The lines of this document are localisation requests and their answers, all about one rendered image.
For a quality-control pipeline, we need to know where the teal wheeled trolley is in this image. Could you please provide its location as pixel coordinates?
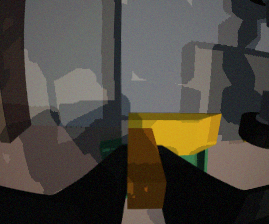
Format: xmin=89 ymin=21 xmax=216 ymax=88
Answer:
xmin=239 ymin=0 xmax=269 ymax=149

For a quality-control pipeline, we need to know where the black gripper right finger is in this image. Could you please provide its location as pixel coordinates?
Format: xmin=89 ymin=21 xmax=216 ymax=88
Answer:
xmin=157 ymin=145 xmax=269 ymax=224

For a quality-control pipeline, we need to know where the green tray floor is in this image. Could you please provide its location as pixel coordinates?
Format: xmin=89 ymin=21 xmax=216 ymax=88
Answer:
xmin=106 ymin=152 xmax=199 ymax=169

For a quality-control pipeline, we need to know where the green tray rim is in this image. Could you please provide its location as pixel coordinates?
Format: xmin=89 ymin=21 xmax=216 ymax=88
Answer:
xmin=99 ymin=137 xmax=208 ymax=173

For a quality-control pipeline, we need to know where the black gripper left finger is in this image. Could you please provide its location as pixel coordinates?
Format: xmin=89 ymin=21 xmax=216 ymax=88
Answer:
xmin=0 ymin=145 xmax=129 ymax=224

